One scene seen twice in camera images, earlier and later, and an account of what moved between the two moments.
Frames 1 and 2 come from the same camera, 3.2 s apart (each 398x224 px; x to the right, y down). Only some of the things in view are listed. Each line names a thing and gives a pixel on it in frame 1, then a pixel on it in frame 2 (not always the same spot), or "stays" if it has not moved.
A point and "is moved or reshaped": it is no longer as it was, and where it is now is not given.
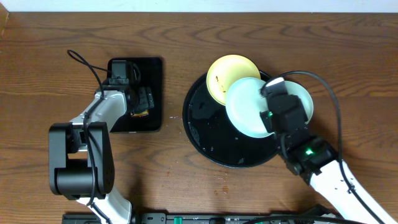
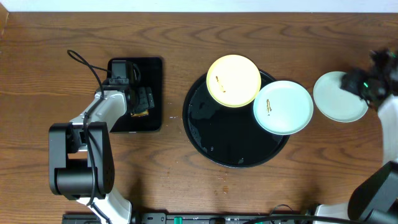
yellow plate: [226, 70] stays
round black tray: [212, 137] stays
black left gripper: [144, 99] stays
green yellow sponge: [144, 113] stays
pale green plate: [295, 89] to [338, 103]
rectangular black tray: [150, 69] stays
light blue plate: [244, 102] is moved or reshaped
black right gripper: [267, 121] to [354, 79]
